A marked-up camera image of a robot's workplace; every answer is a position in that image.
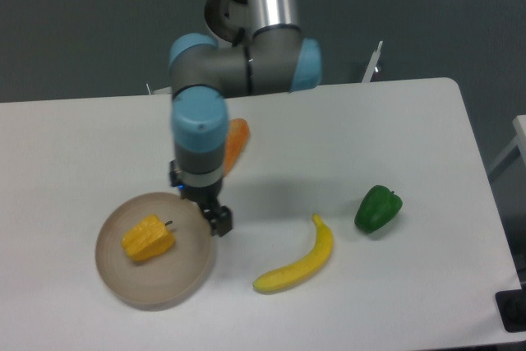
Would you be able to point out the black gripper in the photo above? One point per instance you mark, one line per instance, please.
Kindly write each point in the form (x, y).
(203, 189)

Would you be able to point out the yellow toy banana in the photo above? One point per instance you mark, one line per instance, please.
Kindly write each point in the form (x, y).
(299, 271)

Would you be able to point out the white furniture at right edge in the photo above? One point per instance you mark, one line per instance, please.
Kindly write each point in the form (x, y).
(513, 151)

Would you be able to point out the black box at table edge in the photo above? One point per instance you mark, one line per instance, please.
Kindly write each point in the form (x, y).
(511, 306)

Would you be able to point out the white metal frame leg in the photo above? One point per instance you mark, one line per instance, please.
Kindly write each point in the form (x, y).
(373, 67)

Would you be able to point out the green toy pepper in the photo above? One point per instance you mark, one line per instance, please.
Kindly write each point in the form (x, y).
(378, 207)

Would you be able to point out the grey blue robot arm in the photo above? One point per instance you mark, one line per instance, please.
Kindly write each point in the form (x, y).
(268, 55)

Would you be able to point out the yellow toy pepper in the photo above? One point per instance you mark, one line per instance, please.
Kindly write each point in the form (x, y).
(147, 239)

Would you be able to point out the beige round plate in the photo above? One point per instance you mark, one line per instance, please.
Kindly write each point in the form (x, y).
(164, 280)

